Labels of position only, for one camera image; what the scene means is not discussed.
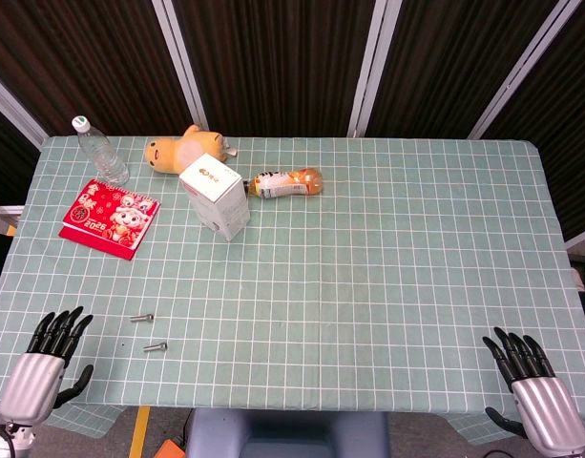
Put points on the orange box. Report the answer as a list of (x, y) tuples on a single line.
[(170, 449)]

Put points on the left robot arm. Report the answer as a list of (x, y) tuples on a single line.
[(10, 439)]

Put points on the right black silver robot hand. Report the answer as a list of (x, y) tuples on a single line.
[(545, 405)]

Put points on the white cardboard product box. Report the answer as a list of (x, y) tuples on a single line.
[(220, 200)]

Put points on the clear plastic water bottle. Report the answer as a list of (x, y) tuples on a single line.
[(103, 155)]

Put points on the silver partition post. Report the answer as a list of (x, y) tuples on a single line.
[(10, 105), (177, 62), (370, 67), (521, 71)]

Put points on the metal socket head screw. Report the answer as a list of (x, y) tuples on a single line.
[(141, 318), (154, 347)]

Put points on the red printed packet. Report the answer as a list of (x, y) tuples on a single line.
[(110, 217)]

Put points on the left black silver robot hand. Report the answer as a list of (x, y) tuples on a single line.
[(32, 381)]

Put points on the green checked tablecloth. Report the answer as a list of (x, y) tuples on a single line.
[(344, 296)]

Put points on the orange drink bottle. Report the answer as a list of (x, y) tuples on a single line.
[(287, 182)]

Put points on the yellow plush toy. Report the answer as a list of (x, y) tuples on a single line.
[(177, 148)]

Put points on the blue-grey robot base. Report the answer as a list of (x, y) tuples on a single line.
[(287, 436)]

